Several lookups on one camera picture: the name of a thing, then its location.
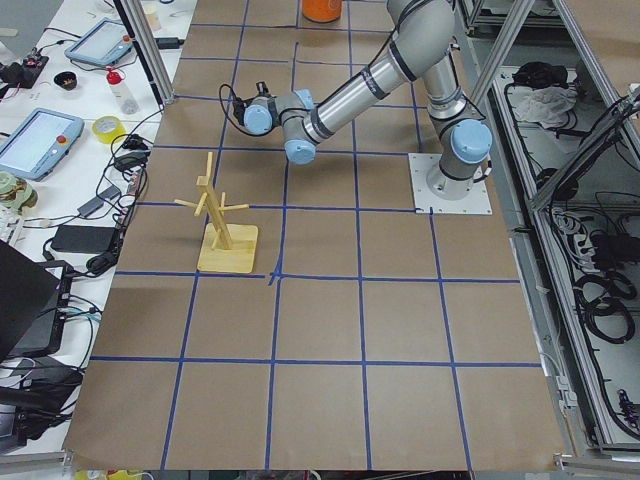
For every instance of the yellow tape roll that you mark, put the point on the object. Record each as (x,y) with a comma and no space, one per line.
(108,129)

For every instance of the black power adapter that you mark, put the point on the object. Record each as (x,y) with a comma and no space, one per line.
(83,239)

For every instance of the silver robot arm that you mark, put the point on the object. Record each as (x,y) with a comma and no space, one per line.
(418,48)

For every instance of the lower blue teach pendant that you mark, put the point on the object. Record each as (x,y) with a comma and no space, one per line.
(39,143)

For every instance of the white squeeze bottle red cap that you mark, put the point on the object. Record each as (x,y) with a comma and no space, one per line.
(123,95)

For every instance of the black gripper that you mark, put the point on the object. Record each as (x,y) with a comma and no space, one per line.
(240,113)

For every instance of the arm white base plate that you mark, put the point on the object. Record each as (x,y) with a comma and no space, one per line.
(434,193)

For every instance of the wooden mug tree stand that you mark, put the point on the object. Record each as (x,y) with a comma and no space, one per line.
(226,247)

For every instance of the black laptop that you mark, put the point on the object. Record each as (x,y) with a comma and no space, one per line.
(33,298)

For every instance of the white crumpled cloth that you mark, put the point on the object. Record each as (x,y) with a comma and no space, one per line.
(548,107)

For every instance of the blue teach pendant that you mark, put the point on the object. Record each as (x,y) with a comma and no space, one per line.
(103,45)
(39,143)

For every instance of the upper blue teach pendant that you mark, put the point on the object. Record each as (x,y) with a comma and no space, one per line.
(103,45)

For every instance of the aluminium frame post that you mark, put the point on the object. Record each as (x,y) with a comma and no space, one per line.
(132,16)

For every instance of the black bowl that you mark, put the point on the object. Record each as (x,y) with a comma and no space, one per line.
(67,80)

